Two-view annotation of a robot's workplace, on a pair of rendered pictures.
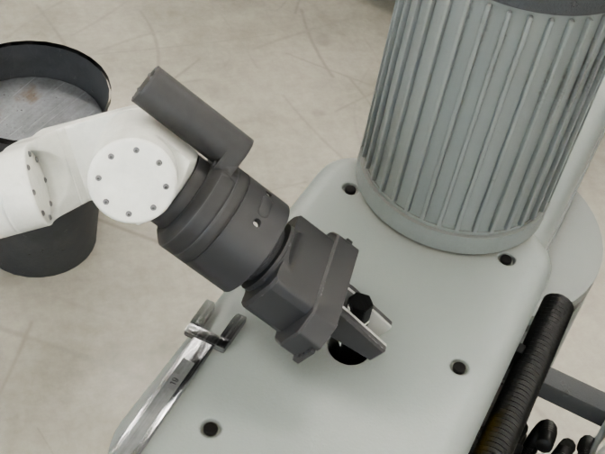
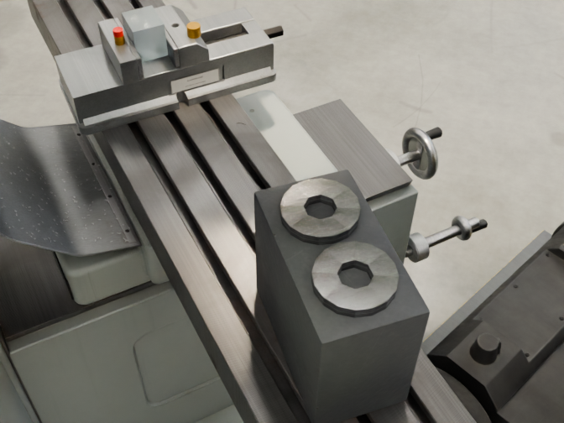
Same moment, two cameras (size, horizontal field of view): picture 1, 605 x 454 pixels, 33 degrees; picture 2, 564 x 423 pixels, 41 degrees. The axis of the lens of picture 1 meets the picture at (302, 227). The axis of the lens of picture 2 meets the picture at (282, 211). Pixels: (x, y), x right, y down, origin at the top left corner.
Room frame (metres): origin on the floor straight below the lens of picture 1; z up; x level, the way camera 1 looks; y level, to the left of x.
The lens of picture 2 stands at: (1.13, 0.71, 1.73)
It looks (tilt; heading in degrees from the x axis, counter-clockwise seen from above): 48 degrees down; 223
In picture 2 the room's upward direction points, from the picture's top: 1 degrees clockwise
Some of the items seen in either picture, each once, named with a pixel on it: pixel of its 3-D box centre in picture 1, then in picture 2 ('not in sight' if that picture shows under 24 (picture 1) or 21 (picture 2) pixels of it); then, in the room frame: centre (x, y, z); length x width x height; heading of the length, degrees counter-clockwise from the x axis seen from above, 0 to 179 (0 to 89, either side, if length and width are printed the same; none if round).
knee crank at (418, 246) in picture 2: not in sight; (446, 234); (0.11, 0.25, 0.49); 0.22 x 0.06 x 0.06; 161
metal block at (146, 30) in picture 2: not in sight; (144, 33); (0.53, -0.16, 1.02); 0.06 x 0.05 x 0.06; 69
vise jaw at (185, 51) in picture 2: not in sight; (178, 34); (0.48, -0.14, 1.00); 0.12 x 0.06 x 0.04; 69
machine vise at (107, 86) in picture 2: not in sight; (165, 55); (0.51, -0.15, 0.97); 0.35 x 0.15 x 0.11; 159
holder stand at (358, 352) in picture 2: not in sight; (331, 294); (0.71, 0.40, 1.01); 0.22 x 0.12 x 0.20; 63
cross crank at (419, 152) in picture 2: not in sight; (405, 159); (0.09, 0.10, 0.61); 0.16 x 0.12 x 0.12; 161
